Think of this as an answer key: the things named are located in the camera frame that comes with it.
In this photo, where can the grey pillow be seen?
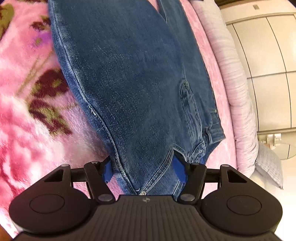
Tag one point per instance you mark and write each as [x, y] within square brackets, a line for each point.
[268, 165]

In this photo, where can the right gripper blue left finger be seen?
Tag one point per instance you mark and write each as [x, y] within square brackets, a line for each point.
[108, 172]

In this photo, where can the pink rose blanket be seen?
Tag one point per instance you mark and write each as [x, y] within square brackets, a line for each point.
[42, 125]

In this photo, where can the white striped quilt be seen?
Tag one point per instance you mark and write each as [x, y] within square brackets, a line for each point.
[235, 82]

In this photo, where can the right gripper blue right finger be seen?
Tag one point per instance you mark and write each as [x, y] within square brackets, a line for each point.
[180, 168]

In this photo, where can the white wardrobe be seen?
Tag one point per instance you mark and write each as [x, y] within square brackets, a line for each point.
[264, 36]

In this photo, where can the blue denim jeans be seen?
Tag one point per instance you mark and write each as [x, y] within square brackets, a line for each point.
[138, 74]

